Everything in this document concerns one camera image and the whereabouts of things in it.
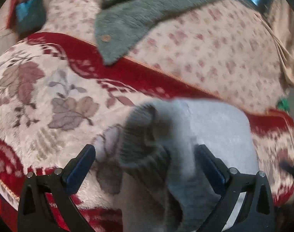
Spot blue and red pillow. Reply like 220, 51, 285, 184
15, 0, 47, 33

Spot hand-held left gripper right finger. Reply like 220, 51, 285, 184
195, 144, 275, 232

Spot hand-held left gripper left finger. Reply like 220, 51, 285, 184
17, 144, 96, 232

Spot grey pants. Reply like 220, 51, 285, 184
95, 98, 260, 232

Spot red floral blanket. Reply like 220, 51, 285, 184
0, 31, 294, 232

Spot green cloth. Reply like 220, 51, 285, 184
277, 98, 290, 113

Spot beige curtain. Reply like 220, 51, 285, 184
265, 0, 294, 89

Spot green fleece jacket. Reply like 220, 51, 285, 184
94, 0, 239, 66

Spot floral print quilt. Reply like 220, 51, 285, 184
44, 0, 292, 114

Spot red hanging cloth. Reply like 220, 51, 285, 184
7, 0, 23, 28

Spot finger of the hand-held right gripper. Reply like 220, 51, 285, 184
280, 158, 294, 183

